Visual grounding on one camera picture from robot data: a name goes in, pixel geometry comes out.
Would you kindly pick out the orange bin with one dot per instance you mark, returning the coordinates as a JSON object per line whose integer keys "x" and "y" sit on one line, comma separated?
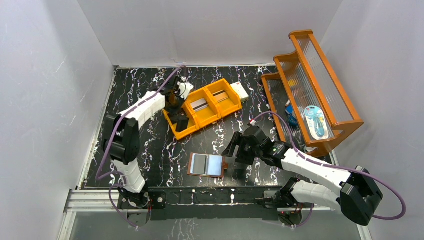
{"x": 208, "y": 115}
{"x": 193, "y": 125}
{"x": 229, "y": 106}

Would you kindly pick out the brown leather card holder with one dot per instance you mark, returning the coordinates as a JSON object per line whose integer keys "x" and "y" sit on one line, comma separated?
{"x": 216, "y": 166}

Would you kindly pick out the orange wooden shelf rack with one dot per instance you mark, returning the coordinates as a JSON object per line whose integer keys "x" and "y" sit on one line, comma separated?
{"x": 306, "y": 78}

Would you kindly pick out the aluminium frame rail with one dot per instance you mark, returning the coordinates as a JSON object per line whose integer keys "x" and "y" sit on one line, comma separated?
{"x": 76, "y": 202}

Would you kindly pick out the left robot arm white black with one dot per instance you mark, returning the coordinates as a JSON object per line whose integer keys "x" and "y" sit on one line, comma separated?
{"x": 123, "y": 143}

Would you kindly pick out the left orange bin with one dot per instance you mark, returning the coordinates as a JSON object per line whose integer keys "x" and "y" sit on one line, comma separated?
{"x": 193, "y": 125}

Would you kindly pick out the black credit card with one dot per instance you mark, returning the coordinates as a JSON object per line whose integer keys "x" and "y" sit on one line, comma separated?
{"x": 175, "y": 118}

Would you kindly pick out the right orange bin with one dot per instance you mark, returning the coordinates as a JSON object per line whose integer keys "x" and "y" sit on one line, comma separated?
{"x": 229, "y": 106}

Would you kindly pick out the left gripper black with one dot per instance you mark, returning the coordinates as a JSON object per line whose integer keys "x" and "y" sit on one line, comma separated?
{"x": 175, "y": 111}

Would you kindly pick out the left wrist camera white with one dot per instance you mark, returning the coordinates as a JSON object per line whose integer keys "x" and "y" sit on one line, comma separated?
{"x": 184, "y": 89}

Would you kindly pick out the card in right bin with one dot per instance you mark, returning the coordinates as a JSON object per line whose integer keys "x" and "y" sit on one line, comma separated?
{"x": 220, "y": 96}

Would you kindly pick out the grey credit card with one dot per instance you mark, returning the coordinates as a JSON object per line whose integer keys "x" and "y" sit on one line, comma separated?
{"x": 182, "y": 125}

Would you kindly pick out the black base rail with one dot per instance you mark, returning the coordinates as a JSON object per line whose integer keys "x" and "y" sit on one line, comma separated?
{"x": 294, "y": 215}

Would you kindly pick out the silver card in middle bin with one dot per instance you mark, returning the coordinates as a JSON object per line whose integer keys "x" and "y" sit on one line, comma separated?
{"x": 199, "y": 104}

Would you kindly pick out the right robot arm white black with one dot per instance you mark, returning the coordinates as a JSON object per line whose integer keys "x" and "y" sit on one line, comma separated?
{"x": 353, "y": 192}

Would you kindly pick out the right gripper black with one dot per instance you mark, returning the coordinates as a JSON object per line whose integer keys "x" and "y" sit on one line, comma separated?
{"x": 236, "y": 139}

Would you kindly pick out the middle orange bin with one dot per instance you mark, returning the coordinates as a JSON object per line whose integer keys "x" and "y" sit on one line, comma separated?
{"x": 208, "y": 115}

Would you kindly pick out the white small box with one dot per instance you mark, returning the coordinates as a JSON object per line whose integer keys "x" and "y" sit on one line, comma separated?
{"x": 240, "y": 90}

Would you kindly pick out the blue packaged item on shelf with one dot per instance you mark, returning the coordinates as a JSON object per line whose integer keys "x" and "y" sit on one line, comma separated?
{"x": 316, "y": 122}

